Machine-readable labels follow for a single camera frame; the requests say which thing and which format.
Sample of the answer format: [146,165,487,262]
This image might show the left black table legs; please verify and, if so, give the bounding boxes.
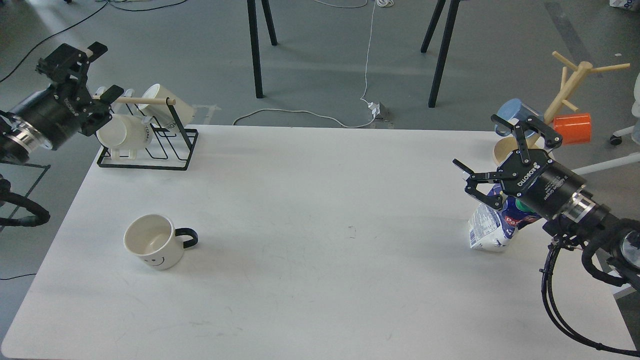
[246,0,279,99]

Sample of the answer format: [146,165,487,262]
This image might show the wooden mug tree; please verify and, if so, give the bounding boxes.
[493,51,631,166]

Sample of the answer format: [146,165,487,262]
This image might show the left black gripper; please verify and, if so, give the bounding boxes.
[10,42,125,151]

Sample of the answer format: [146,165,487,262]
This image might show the white smiley mug black handle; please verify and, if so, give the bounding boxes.
[123,214,199,271]

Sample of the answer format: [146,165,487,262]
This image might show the orange mug on tree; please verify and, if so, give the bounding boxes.
[552,112,592,145]

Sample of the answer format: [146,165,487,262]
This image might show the white mug front on rack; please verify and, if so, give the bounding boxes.
[96,114,153,150]

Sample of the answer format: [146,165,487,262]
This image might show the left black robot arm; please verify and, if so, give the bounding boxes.
[1,42,124,163]

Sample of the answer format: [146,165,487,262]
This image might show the grey power adapter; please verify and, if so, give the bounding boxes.
[367,101,391,122]

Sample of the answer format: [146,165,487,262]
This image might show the blue mug on tree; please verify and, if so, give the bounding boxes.
[494,98,544,138]

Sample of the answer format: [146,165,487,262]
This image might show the white power cable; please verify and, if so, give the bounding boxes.
[232,0,395,129]

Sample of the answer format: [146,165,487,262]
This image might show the black floor cable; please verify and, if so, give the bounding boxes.
[0,0,189,84]

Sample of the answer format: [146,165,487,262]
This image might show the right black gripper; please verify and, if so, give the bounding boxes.
[452,114,596,224]

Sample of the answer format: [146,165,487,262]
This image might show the black wire mug rack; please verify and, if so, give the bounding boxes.
[96,89,199,171]

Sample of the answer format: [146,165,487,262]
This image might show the cream mug rear on rack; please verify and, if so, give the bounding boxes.
[137,83,195,133]

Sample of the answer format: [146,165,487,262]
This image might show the blue white milk carton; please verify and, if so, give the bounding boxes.
[468,183,542,252]

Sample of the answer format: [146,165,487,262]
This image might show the right black table legs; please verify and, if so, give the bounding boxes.
[420,0,460,109]

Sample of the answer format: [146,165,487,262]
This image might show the white chair base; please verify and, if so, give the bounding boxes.
[563,72,640,177]

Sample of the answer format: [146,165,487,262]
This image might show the black table legs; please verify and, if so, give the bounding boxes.
[420,0,460,109]
[246,0,279,99]

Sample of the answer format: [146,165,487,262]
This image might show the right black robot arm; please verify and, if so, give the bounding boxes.
[453,114,640,357]

